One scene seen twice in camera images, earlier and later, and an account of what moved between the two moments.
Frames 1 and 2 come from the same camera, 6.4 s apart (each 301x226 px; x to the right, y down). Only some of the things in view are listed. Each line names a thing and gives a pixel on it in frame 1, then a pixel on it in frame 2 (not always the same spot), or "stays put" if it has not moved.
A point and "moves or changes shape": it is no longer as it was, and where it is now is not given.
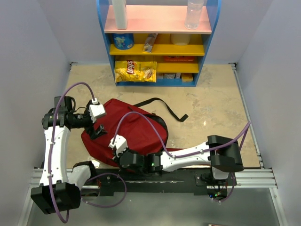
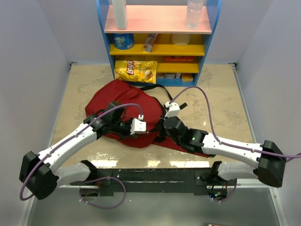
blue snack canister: (123, 41) stays put
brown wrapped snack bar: (149, 42) stays put
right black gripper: (117, 159) → (161, 132)
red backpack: (143, 132) moves or changes shape
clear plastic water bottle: (194, 8) stays put
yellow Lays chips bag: (134, 71) stays put
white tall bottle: (120, 6) stays put
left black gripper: (100, 130) → (127, 135)
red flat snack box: (178, 58) stays put
